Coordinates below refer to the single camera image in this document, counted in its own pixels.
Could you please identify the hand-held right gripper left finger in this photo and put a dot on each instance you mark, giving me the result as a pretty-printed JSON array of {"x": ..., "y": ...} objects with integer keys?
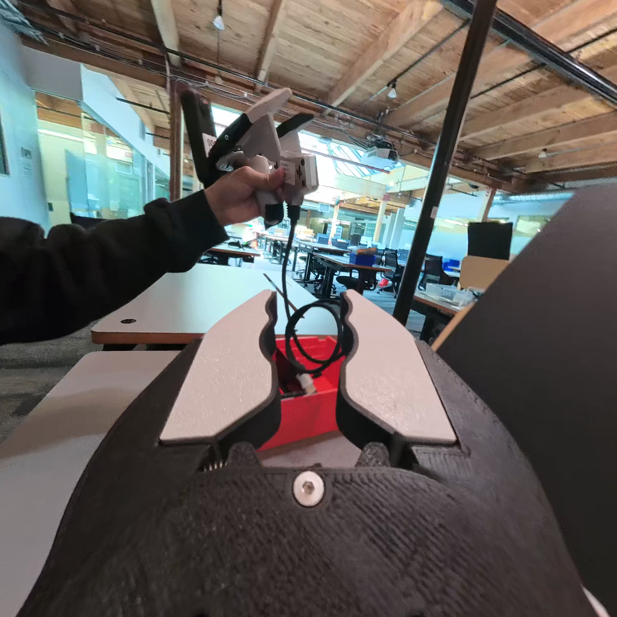
[{"x": 226, "y": 371}]

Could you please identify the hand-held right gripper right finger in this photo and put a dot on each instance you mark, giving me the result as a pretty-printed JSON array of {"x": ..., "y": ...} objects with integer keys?
[{"x": 395, "y": 381}]

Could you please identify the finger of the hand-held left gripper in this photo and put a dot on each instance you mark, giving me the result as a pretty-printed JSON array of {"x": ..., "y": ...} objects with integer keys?
[
  {"x": 267, "y": 103},
  {"x": 260, "y": 137}
]

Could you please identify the white usb hub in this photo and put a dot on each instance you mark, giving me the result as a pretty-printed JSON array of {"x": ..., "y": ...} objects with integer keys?
[{"x": 303, "y": 176}]

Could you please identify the red plastic bin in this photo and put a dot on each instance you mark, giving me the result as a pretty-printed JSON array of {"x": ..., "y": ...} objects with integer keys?
[{"x": 308, "y": 414}]

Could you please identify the person's left forearm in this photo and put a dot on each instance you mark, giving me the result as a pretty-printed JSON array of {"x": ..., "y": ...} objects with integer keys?
[{"x": 96, "y": 265}]

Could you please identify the person's left hand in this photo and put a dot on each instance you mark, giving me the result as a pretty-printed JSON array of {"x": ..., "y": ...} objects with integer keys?
[{"x": 236, "y": 195}]

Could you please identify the white office desk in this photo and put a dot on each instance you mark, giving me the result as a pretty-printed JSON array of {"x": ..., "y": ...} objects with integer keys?
[{"x": 193, "y": 303}]

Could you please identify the pendant lamp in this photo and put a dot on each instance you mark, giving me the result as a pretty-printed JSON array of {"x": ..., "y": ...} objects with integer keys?
[{"x": 218, "y": 21}]

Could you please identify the ceiling projector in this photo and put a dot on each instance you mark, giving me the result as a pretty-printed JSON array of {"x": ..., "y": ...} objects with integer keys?
[{"x": 381, "y": 153}]

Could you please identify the blue storage bin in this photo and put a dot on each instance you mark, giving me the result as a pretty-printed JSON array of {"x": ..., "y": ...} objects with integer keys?
[{"x": 361, "y": 259}]

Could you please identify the cardboard box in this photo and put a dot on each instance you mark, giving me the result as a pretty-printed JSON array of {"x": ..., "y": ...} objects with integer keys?
[{"x": 482, "y": 272}]

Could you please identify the black partition screen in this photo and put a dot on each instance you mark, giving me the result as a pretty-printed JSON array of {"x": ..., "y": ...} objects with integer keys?
[{"x": 489, "y": 241}]

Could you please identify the black metal pole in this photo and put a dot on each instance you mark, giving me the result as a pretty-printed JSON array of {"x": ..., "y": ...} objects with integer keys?
[{"x": 446, "y": 159}]

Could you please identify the black ceiling pipe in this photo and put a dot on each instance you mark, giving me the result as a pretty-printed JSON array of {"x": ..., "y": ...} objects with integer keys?
[{"x": 554, "y": 54}]

